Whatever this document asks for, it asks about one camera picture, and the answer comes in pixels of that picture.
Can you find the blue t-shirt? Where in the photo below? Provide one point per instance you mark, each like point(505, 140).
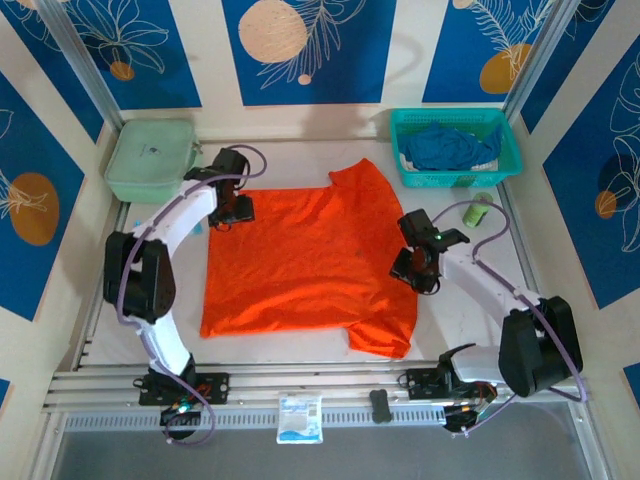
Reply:
point(450, 147)

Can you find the white blue surgical mask packet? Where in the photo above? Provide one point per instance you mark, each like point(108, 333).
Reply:
point(300, 420)

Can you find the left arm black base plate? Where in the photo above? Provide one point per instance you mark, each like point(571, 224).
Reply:
point(217, 387)

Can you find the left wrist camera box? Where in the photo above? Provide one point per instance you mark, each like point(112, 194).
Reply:
point(195, 173)

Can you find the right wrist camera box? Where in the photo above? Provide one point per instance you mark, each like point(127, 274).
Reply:
point(452, 236)

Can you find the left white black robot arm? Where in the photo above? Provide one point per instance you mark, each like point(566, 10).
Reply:
point(180, 215)

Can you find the blue floral wall panel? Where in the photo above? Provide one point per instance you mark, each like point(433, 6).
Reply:
point(165, 75)
point(590, 50)
point(575, 200)
point(350, 75)
point(450, 60)
point(30, 150)

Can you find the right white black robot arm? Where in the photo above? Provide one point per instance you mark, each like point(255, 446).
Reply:
point(480, 280)

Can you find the mint green lidded box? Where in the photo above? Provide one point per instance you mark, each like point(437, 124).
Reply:
point(147, 155)

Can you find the teal plastic basket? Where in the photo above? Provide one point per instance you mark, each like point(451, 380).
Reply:
point(450, 179)

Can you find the green tape roll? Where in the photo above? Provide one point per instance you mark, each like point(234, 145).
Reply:
point(475, 215)

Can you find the orange t-shirt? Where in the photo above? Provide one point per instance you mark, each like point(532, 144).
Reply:
point(300, 265)

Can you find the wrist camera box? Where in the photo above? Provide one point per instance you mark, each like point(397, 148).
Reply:
point(195, 173)
point(452, 236)

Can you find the black bone-shaped block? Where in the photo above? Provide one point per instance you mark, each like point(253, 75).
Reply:
point(380, 406)

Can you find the aluminium frame cross rail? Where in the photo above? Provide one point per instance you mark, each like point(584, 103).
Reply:
point(325, 380)

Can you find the aluminium frame post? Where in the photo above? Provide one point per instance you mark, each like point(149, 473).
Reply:
point(77, 57)
point(539, 57)

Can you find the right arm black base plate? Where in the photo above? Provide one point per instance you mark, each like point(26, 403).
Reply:
point(420, 382)

